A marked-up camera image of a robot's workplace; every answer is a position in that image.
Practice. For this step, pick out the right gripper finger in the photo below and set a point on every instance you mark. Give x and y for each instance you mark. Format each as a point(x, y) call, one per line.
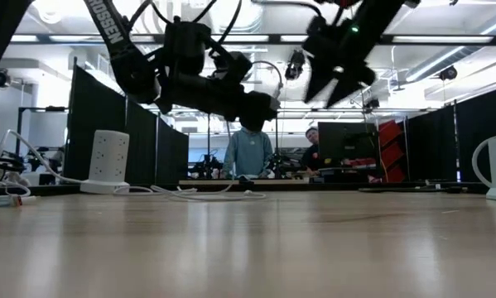
point(319, 80)
point(345, 89)

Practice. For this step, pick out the black background robot arm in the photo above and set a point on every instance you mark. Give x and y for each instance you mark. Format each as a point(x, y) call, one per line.
point(204, 169)

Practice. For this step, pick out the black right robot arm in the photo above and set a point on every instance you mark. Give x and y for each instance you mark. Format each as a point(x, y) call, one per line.
point(380, 16)

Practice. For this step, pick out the black computer monitor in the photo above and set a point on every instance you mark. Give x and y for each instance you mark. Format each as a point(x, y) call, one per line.
point(347, 140)

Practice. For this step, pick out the person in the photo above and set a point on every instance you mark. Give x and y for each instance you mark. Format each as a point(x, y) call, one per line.
point(247, 153)
point(314, 159)

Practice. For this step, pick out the red bins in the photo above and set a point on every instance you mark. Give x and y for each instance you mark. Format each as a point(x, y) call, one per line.
point(392, 155)

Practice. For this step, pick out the black partition curtain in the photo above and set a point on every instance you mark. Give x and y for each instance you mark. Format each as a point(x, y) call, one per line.
point(438, 145)
point(144, 145)

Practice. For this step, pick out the black ceiling spotlight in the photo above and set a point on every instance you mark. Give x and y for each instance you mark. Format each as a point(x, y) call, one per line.
point(0, 78)
point(448, 73)

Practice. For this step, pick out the background wooden table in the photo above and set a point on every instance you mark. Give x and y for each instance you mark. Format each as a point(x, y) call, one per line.
point(289, 182)

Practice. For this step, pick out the white box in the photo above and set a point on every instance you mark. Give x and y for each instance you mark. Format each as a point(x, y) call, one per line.
point(36, 179)

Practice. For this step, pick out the black overhead camera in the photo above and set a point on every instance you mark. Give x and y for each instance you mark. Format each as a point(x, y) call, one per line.
point(294, 68)

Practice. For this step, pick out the black background rig frame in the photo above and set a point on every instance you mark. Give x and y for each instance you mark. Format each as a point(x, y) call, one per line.
point(208, 145)
point(44, 109)

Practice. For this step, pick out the black overhead frame bar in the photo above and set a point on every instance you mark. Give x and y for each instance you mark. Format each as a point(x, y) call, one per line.
point(438, 40)

